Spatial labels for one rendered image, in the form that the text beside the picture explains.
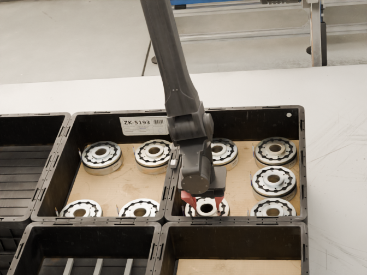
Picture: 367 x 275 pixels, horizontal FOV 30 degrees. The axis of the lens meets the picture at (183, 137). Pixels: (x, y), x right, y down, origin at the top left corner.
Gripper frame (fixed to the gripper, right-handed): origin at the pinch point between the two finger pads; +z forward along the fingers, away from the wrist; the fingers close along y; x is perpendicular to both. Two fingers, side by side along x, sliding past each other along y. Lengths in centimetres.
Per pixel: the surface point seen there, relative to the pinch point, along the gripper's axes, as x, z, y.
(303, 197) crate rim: -2.2, -4.6, 21.5
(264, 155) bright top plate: 18.1, 2.3, 12.6
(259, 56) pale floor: 194, 101, 4
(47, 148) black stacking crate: 27, 7, -46
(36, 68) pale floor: 194, 102, -120
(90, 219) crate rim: -8.9, -6.1, -23.7
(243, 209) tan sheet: 2.7, 4.4, 8.0
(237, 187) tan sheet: 9.9, 5.0, 6.2
